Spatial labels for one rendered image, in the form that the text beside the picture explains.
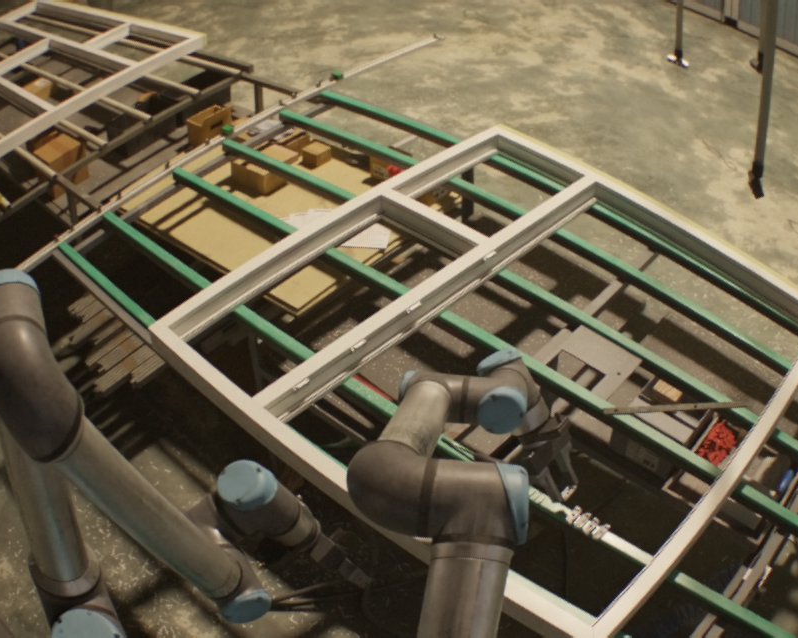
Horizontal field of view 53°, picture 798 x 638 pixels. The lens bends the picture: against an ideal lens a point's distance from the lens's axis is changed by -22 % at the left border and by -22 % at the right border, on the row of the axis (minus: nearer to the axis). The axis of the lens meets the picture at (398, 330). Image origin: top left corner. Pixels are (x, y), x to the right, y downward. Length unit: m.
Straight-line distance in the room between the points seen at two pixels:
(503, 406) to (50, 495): 0.93
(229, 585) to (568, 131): 4.28
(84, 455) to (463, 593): 0.53
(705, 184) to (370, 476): 4.01
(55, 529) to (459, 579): 0.61
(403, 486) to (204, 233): 2.22
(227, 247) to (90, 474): 2.24
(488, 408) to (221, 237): 1.73
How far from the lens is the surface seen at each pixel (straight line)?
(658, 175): 5.08
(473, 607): 1.24
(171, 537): 1.26
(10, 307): 1.11
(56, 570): 1.47
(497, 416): 1.82
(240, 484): 1.48
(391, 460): 1.31
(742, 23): 8.12
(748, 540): 2.48
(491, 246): 2.72
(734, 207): 5.00
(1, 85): 4.86
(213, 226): 3.42
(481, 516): 1.26
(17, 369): 1.05
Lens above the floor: 2.53
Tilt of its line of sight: 41 degrees down
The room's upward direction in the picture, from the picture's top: 2 degrees counter-clockwise
